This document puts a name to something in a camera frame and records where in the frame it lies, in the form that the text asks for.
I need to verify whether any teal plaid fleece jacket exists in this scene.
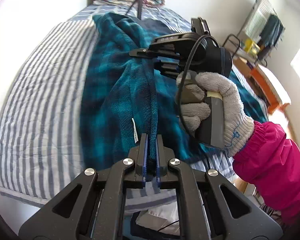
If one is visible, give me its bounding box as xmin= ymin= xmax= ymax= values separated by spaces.
xmin=78 ymin=11 xmax=269 ymax=176

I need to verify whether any pink jacket right forearm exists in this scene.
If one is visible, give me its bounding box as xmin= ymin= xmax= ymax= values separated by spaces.
xmin=233 ymin=122 xmax=300 ymax=225

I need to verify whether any grey knit gloved right hand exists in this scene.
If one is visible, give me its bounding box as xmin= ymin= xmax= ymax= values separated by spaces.
xmin=179 ymin=70 xmax=254 ymax=157

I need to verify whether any yellow box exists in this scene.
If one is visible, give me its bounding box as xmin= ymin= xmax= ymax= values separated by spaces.
xmin=244 ymin=38 xmax=260 ymax=55

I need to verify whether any blue white striped quilt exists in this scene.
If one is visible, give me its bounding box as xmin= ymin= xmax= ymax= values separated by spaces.
xmin=0 ymin=4 xmax=269 ymax=215

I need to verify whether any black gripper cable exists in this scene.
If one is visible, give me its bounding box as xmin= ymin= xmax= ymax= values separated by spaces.
xmin=176 ymin=35 xmax=220 ymax=140

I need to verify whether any black camera tripod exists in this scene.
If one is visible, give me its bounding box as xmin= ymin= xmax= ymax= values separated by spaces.
xmin=125 ymin=0 xmax=143 ymax=20

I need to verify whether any wall rack with clothes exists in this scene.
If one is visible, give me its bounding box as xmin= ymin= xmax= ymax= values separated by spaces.
xmin=237 ymin=0 xmax=286 ymax=66

